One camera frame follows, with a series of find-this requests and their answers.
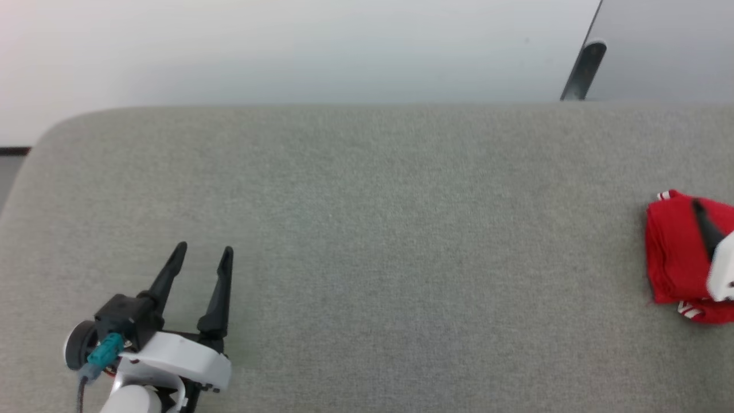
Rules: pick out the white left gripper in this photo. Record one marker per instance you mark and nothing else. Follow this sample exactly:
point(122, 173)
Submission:
point(183, 358)

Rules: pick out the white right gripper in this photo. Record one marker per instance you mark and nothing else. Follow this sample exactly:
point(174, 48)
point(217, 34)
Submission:
point(723, 272)

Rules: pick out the red and white jersey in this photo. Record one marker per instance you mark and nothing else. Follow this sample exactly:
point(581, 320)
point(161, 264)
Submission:
point(674, 252)

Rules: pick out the black baseboard strip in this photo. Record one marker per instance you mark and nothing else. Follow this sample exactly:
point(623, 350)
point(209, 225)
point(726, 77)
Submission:
point(14, 151)

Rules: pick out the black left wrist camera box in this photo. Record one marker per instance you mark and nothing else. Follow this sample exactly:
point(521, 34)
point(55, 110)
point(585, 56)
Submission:
point(126, 315)

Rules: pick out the dark metal frame brace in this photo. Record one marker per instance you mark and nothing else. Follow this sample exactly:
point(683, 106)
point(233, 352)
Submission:
point(585, 71)

